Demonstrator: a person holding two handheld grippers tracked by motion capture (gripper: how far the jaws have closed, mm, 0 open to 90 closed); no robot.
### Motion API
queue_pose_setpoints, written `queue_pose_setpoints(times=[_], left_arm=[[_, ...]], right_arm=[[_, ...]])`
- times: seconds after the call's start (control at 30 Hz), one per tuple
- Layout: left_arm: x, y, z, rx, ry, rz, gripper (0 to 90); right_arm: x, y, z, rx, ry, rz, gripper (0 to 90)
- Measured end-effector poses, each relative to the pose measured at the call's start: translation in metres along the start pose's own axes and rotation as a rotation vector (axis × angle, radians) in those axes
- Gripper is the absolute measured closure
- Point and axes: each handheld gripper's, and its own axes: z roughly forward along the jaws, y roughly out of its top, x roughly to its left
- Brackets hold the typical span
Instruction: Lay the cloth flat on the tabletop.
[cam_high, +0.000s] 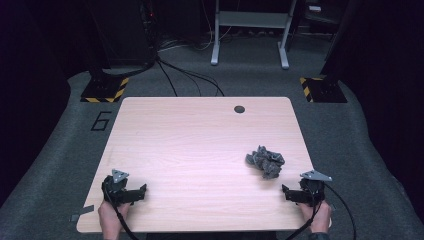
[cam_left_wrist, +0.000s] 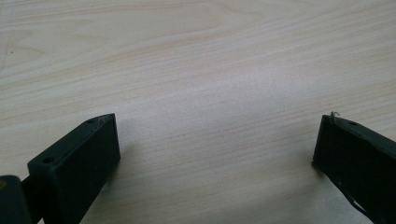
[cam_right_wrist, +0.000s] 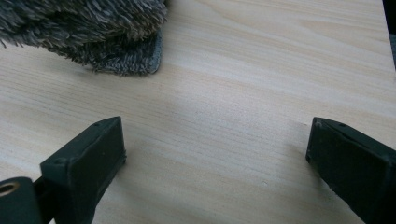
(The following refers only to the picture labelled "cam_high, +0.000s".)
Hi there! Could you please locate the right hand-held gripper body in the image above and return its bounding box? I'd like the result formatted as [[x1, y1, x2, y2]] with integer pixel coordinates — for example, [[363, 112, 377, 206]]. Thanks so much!
[[294, 169, 333, 206]]

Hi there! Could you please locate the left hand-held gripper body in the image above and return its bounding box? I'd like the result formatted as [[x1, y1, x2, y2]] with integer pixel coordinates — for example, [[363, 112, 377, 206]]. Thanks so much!
[[101, 168, 134, 206]]

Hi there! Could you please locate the grey towel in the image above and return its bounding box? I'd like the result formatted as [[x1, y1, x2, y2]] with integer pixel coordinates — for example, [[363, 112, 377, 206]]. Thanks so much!
[[245, 145, 286, 180]]

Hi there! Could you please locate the black striped stand base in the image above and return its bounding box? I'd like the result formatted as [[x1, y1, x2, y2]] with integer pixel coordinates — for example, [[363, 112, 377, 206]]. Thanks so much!
[[80, 76, 130, 104], [298, 76, 348, 104]]

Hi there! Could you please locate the dark curtain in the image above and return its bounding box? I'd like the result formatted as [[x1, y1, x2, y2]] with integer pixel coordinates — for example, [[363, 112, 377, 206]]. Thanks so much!
[[328, 0, 424, 223], [0, 0, 84, 208]]

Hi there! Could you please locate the black cabinet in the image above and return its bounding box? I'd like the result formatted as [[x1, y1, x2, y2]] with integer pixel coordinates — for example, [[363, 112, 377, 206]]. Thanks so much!
[[94, 0, 157, 67]]

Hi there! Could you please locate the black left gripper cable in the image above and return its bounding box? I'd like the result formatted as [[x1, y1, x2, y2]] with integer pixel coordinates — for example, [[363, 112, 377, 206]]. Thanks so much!
[[105, 186, 140, 240]]

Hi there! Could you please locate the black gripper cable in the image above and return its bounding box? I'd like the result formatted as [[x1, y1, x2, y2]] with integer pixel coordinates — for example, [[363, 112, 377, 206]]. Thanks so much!
[[285, 189, 322, 240], [105, 186, 140, 240]]

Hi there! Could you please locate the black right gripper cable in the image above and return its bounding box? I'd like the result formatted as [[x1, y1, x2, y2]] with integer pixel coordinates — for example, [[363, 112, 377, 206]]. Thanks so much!
[[285, 189, 322, 240]]

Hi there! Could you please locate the thin black floor cable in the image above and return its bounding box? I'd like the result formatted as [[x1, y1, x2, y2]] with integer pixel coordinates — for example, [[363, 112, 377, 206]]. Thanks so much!
[[323, 183, 357, 240]]

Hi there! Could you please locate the black floor cable bundle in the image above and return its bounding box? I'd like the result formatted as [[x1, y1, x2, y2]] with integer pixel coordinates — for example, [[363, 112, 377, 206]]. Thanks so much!
[[155, 56, 226, 98]]

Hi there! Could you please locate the white metal desk frame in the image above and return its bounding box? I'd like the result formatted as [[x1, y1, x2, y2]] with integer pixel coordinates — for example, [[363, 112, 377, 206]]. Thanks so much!
[[210, 0, 298, 70]]

